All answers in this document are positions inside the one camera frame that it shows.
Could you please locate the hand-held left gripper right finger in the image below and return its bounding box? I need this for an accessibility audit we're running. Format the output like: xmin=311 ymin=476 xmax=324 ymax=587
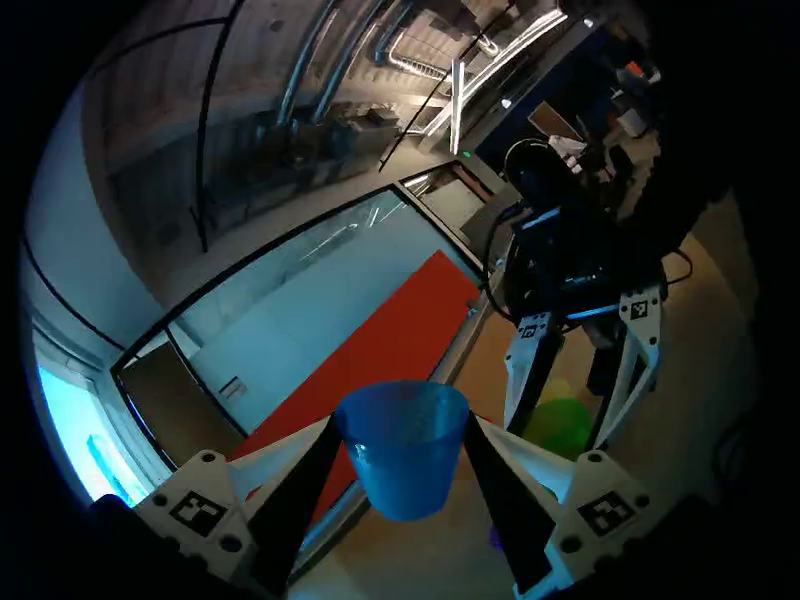
xmin=464 ymin=412 xmax=670 ymax=596

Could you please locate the blue plastic cup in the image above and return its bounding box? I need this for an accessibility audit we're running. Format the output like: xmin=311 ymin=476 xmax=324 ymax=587
xmin=334 ymin=381 xmax=471 ymax=523

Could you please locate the yellow plastic cup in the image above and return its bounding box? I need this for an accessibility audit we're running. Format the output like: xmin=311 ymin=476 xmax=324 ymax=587
xmin=542 ymin=376 xmax=575 ymax=406

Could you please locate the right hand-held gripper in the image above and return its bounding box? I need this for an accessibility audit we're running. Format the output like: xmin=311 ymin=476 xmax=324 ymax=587
xmin=498 ymin=137 xmax=669 ymax=453

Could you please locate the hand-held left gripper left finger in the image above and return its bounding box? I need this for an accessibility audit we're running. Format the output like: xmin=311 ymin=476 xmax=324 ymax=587
xmin=134 ymin=416 xmax=343 ymax=599

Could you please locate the red desk screen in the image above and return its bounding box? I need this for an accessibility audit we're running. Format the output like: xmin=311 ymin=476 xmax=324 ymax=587
xmin=226 ymin=249 xmax=483 ymax=521

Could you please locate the black cable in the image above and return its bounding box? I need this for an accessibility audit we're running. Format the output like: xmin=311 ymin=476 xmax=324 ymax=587
xmin=482 ymin=209 xmax=524 ymax=325
xmin=662 ymin=248 xmax=694 ymax=287

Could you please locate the green plastic cup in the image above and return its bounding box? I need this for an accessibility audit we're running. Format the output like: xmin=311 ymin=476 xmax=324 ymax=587
xmin=521 ymin=397 xmax=594 ymax=464

